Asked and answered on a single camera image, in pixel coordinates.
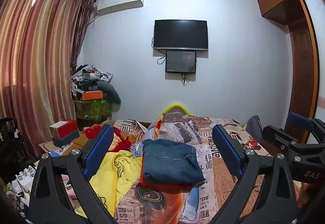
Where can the blue denim jeans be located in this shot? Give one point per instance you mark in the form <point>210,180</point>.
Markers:
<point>168,162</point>

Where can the dark grey box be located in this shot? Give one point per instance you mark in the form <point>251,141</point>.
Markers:
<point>60,142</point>

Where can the newspaper print bed sheet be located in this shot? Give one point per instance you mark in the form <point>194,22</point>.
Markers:
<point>142,205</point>

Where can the yellow garment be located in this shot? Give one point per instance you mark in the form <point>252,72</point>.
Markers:
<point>115,177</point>

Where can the red and white box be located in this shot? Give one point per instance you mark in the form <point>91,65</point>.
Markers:
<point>63,128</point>

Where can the red folded garment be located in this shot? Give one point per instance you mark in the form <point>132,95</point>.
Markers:
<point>168,188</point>

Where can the red plush toy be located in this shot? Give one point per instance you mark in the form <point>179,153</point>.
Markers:
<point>118,143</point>

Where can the green patterned covered cabinet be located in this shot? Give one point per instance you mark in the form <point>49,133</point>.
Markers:
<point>92,112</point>

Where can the orange box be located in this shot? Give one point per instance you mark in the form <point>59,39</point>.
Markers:
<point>90,95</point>

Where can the brown wooden wardrobe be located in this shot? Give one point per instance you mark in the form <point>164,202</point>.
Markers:
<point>305,61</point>

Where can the striped brown curtain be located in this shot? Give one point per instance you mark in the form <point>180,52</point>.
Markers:
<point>40,43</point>

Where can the white air conditioner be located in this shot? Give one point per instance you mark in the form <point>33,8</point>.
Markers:
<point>105,7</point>

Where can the small black wall monitor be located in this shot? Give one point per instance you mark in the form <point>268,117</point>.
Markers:
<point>180,61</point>

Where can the black wall television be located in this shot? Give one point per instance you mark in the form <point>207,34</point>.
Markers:
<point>180,34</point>

